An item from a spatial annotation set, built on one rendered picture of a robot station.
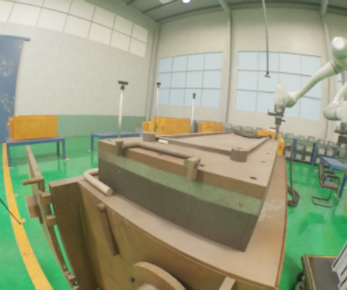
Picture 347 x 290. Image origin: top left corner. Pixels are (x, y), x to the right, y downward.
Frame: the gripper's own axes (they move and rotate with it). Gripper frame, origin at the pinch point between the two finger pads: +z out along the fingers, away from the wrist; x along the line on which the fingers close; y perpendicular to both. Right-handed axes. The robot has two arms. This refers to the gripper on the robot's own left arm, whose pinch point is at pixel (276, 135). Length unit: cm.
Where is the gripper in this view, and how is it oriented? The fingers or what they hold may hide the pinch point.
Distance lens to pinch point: 135.8
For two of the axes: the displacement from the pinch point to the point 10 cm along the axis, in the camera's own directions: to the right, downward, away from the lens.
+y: 8.1, 1.7, -5.7
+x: 5.9, -0.9, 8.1
